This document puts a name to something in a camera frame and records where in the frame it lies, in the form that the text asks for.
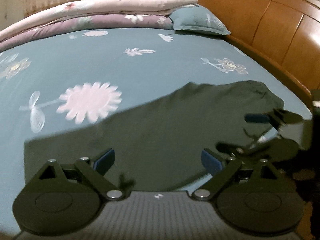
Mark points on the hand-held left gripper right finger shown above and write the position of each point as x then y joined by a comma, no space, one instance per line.
211,163

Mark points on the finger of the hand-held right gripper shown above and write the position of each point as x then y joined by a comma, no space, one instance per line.
275,118
275,150

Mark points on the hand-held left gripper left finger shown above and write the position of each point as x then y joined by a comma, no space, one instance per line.
106,159

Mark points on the dark green shorts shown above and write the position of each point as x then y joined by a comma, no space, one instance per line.
162,130

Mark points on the wooden headboard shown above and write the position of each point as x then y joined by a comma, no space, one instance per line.
275,25

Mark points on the bed with blue-grey printed sheet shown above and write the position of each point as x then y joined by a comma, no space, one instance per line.
150,67

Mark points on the blue-grey printed pillow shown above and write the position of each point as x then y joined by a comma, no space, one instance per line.
200,21

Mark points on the folded pink purple floral quilt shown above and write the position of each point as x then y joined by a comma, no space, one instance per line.
100,12

